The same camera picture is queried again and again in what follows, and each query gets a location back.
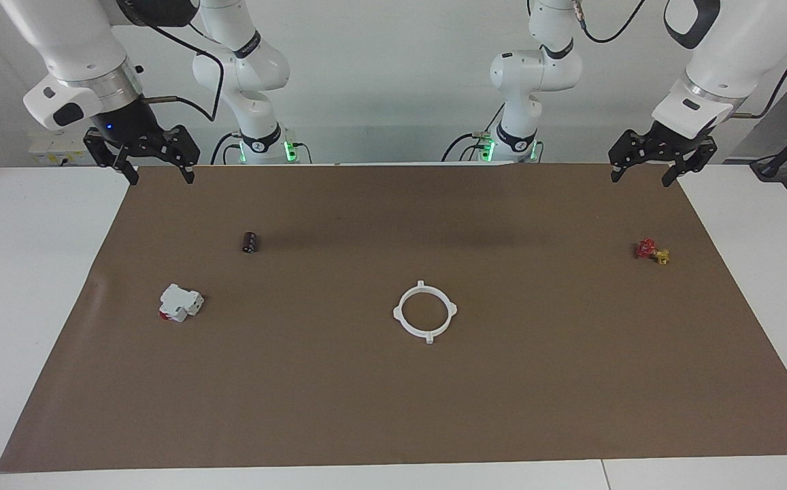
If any brown table mat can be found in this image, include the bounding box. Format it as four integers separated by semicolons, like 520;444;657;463
0;162;787;473

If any white half-ring pipe clamp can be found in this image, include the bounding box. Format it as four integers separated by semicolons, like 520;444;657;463
393;280;428;345
420;280;458;345

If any white circuit breaker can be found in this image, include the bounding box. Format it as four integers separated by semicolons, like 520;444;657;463
159;283;205;323

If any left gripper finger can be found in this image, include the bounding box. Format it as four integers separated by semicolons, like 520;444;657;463
608;131;652;183
662;138;718;187

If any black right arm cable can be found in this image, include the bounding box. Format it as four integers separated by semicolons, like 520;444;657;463
118;0;225;123

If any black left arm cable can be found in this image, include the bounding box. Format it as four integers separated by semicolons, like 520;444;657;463
573;0;787;120

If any white wall socket strip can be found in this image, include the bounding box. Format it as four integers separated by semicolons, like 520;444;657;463
29;131;91;166

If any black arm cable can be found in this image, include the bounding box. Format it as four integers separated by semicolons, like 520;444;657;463
573;0;787;120
118;0;225;123

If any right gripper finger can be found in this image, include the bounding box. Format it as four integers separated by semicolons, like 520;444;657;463
162;125;201;184
84;131;139;186

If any red handwheel yellow valve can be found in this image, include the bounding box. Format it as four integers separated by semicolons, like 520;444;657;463
634;238;671;265

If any black base power cable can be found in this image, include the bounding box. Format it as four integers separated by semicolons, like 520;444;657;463
441;102;507;163

